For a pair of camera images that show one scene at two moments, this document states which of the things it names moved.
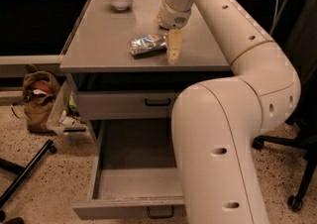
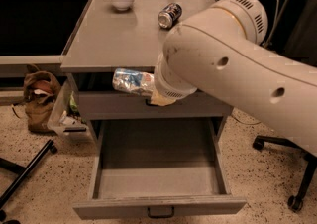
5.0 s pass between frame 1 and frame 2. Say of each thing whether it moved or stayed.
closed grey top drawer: stayed
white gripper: moved
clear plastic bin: stayed
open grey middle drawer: stayed
